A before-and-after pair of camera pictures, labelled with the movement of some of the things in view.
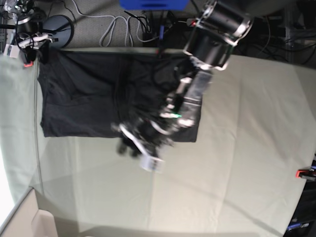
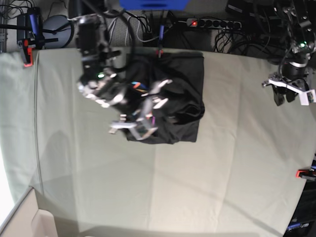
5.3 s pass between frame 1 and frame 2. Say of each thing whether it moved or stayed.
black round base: stayed
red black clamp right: stayed
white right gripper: moved
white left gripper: moved
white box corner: stayed
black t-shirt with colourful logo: moved
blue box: stayed
